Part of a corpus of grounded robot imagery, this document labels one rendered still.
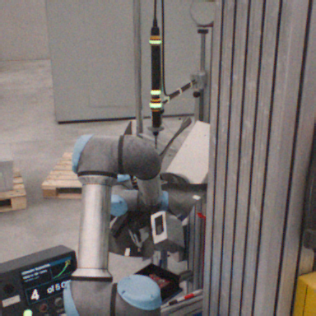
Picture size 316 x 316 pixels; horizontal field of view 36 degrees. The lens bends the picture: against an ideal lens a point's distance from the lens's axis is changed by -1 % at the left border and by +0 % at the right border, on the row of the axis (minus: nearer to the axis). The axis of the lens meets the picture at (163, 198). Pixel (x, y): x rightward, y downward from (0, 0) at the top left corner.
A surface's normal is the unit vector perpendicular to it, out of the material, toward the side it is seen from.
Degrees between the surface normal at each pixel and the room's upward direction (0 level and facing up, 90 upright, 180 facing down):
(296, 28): 90
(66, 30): 90
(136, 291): 7
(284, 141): 90
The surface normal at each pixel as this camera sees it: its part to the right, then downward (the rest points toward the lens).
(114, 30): 0.22, 0.40
